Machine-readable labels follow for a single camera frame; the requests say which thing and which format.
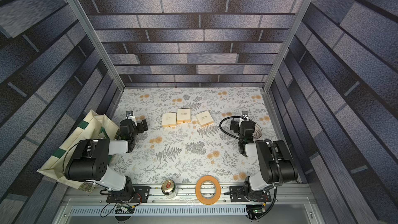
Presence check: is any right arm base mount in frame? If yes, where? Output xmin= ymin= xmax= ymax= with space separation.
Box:
xmin=224 ymin=186 xmax=272 ymax=203

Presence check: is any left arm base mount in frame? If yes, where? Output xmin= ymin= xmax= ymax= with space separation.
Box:
xmin=106 ymin=186 xmax=151 ymax=204

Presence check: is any cream jewelry box right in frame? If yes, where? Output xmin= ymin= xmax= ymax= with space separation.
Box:
xmin=196 ymin=111 xmax=214 ymax=128

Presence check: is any metal drink can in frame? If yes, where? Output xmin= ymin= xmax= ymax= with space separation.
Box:
xmin=161 ymin=179 xmax=178 ymax=199

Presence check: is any floral table cloth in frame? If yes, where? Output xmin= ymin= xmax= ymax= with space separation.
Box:
xmin=110 ymin=88 xmax=277 ymax=184

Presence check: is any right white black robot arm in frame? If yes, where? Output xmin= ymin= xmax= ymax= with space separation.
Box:
xmin=228 ymin=118 xmax=298 ymax=201

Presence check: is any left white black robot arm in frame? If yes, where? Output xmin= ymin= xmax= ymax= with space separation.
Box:
xmin=63 ymin=118 xmax=148 ymax=203

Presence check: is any cream green tote bag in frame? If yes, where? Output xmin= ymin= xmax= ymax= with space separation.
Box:
xmin=36 ymin=109 xmax=119 ymax=192

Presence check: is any orange tape roll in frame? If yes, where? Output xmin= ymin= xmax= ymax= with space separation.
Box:
xmin=195 ymin=175 xmax=221 ymax=205

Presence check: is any black corrugated cable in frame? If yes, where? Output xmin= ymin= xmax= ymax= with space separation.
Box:
xmin=219 ymin=116 xmax=284 ymax=187

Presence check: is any aluminium rail frame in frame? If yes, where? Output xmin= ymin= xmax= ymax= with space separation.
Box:
xmin=53 ymin=183 xmax=325 ymax=224

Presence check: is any cream jewelry box middle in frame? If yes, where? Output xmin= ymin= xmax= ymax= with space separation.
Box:
xmin=176 ymin=108 xmax=191 ymax=124

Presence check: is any cream drawer jewelry box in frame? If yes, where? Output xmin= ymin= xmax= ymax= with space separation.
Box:
xmin=162 ymin=113 xmax=177 ymax=128

